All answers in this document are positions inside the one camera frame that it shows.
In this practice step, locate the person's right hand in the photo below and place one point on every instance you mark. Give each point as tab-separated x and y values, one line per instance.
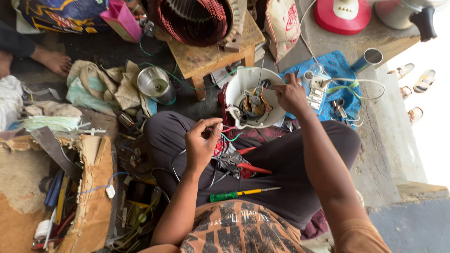
293	96

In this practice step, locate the person's left hand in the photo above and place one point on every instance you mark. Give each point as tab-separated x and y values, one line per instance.
198	147

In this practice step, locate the clear glass bulb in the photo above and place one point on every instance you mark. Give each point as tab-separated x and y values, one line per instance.
316	69

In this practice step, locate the mixer motor with copper winding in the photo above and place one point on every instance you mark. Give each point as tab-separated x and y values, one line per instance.
253	104

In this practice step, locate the metal clips bunch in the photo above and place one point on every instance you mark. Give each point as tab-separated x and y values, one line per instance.
340	109

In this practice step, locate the blue patterned cloth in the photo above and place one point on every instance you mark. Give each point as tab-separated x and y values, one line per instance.
339	68

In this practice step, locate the green and yellow screwdriver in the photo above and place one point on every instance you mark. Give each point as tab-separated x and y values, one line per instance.
225	196

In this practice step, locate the white mixer base housing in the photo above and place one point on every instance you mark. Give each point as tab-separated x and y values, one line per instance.
233	88

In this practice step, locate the white cloth bag red print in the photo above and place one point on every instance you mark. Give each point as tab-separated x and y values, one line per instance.
283	28

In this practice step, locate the person's dark trousers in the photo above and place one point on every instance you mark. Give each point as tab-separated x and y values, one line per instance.
281	168

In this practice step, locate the steel mixer jar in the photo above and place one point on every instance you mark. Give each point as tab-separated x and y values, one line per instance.
154	86

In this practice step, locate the small motor armature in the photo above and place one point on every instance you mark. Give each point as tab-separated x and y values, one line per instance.
123	118

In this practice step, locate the blue steel cylinder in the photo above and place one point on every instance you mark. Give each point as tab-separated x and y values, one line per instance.
367	60

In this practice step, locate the person's orange printed shirt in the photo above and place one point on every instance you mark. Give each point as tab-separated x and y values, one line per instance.
239	228

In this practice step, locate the wooden stool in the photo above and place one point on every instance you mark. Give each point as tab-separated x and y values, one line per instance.
207	56

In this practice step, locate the red and white appliance base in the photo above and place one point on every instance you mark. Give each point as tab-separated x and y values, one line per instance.
342	15

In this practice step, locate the beige sandal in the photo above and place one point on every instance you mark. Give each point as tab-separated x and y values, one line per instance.
424	81
415	114
406	92
402	71

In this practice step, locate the heap of beige rags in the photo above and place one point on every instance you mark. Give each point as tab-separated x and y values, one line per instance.
102	88

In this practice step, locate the torn cardboard tool box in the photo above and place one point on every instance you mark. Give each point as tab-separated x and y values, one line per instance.
95	196

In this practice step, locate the large copper wound stator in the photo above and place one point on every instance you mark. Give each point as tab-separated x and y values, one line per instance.
197	21

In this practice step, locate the pale green folded cloth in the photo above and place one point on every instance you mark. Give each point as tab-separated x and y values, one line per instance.
49	123

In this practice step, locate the dark printed sack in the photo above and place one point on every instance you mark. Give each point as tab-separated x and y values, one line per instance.
63	14

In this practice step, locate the white plastic bag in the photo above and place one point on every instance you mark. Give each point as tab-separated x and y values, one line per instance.
10	100

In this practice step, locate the white switch board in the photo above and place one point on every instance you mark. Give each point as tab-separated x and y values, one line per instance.
318	93

